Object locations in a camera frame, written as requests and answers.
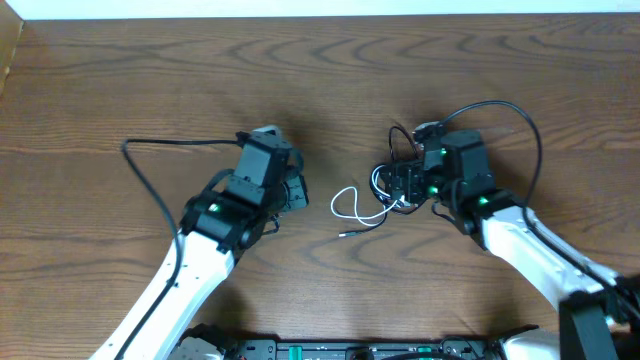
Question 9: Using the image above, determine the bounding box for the thick black usb cable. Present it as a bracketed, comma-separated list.
[368, 124, 426, 216]

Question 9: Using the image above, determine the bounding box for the white usb cable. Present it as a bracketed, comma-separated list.
[329, 164, 409, 227]

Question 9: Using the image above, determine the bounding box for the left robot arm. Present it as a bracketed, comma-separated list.
[93, 125, 309, 359]

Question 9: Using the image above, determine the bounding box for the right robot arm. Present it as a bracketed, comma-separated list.
[371, 126, 639, 359]

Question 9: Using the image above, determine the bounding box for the clear tape patch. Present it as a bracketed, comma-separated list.
[481, 127, 514, 136]

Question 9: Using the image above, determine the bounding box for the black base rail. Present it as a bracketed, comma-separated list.
[169, 324, 526, 360]

